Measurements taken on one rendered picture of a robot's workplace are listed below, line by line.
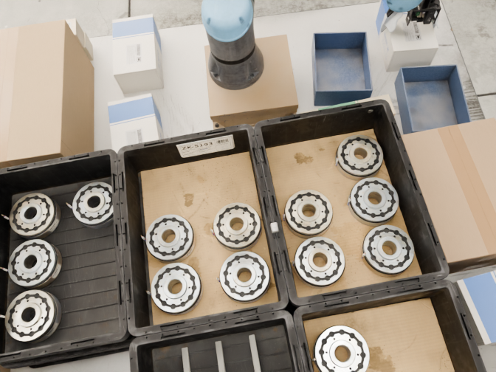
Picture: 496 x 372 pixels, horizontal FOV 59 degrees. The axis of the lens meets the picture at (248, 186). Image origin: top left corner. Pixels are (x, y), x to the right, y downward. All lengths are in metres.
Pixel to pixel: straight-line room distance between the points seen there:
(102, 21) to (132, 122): 1.47
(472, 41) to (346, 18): 1.13
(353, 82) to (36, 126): 0.84
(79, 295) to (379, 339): 0.62
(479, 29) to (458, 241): 1.70
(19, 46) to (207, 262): 0.74
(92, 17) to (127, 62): 1.36
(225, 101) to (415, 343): 0.72
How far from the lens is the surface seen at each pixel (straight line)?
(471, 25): 2.57
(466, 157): 1.08
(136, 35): 1.37
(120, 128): 1.20
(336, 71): 1.34
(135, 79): 1.31
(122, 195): 0.95
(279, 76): 1.22
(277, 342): 0.93
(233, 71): 1.16
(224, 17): 1.06
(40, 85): 1.21
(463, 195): 1.04
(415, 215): 0.95
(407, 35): 1.34
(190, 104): 1.29
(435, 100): 1.34
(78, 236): 1.06
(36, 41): 1.31
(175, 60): 1.40
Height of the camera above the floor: 1.75
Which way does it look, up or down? 66 degrees down
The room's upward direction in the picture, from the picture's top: 9 degrees counter-clockwise
